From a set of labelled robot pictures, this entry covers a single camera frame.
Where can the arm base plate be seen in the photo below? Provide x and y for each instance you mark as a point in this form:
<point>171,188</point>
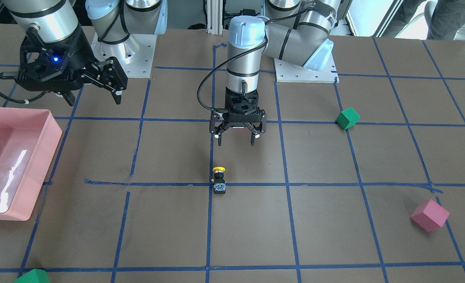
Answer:
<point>289,73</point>
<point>134,54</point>

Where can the pink plastic tray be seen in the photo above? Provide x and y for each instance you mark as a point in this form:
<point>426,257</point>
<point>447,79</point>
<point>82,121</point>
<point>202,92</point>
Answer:
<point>28,141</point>

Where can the yellow push button switch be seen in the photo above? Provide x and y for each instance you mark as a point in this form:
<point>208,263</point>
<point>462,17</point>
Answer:
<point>219,185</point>

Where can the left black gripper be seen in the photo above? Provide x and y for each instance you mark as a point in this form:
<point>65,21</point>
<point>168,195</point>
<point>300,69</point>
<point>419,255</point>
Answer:
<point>221,126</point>

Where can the pink foam cube far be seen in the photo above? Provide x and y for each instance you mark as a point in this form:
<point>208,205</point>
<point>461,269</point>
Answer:
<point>430,215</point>

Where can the green foam cube near left arm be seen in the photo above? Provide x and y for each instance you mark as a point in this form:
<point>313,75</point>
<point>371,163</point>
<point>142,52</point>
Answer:
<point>347,118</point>

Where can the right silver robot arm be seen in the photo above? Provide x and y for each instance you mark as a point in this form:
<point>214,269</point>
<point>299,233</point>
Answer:
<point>114,21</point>

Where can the person in dark trousers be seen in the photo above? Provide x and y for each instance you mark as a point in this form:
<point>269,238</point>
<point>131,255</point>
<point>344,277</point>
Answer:
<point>448,17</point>

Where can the green foam cube near tray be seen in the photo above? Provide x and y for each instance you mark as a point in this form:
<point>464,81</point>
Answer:
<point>33,276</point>

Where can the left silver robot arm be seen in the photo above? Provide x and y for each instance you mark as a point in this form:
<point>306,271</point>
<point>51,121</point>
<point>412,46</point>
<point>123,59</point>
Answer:
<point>293,31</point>

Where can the black power adapter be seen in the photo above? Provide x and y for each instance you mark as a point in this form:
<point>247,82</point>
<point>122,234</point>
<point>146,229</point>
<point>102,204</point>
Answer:
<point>248,12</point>

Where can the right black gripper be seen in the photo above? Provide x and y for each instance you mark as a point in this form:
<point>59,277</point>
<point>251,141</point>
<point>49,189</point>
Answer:
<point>80,52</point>

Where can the aluminium profile post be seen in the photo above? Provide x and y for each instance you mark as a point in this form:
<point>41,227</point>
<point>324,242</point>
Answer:
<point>214,15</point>

